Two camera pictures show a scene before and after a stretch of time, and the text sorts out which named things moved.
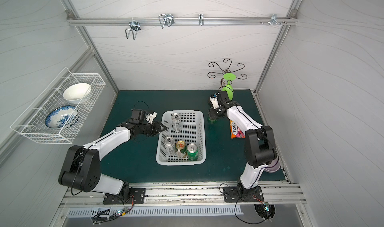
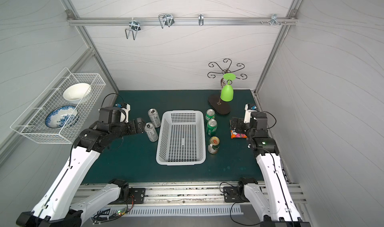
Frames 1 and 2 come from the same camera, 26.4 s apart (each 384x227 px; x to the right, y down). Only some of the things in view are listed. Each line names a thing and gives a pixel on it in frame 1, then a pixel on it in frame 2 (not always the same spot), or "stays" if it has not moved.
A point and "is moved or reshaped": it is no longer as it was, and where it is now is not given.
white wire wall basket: [59, 112] stays
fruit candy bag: [235, 131] stays
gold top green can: [181, 149] -> [213, 145]
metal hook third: [201, 18] stays
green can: [212, 121] is moved or reshaped
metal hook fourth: [274, 20] stays
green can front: [193, 152] -> [211, 127]
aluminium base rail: [187, 194] stays
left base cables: [109, 214] stays
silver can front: [169, 143] is moved or reshaped
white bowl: [76, 93] stays
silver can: [176, 117] -> [154, 117]
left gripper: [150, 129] -> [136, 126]
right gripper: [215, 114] -> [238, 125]
